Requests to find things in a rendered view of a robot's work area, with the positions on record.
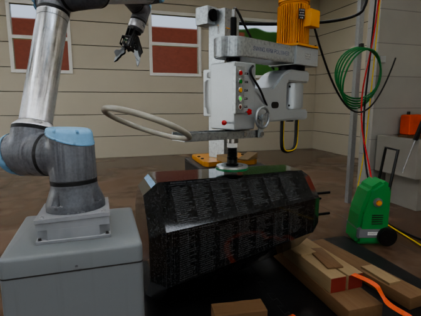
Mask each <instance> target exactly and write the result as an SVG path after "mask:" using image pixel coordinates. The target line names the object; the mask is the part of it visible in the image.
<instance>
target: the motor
mask: <svg viewBox="0 0 421 316"><path fill-rule="evenodd" d="M309 3H310V0H278V5H279V7H278V18H277V40H276V42H277V43H280V44H284V45H290V46H295V45H298V46H304V47H307V48H313V49H318V46H316V45H314V46H313V45H309V29H315V28H319V27H320V11H318V10H315V9H313V8H310V5H309Z"/></svg>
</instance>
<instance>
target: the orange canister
mask: <svg viewBox="0 0 421 316"><path fill-rule="evenodd" d="M420 121H421V114H410V112H407V114H405V115H402V116H401V121H400V135H399V134H397V135H398V137H404V138H413V137H414V135H415V133H416V131H417V128H418V125H419V123H420Z"/></svg>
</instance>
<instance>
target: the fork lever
mask: <svg viewBox="0 0 421 316"><path fill-rule="evenodd" d="M189 132H190V133H191V135H192V139H191V140H189V141H181V140H175V141H181V142H197V141H207V140H226V139H244V138H254V137H257V130H250V129H248V130H240V131H227V132H225V130H205V131H189ZM172 135H181V136H184V135H182V134H181V133H179V132H172Z"/></svg>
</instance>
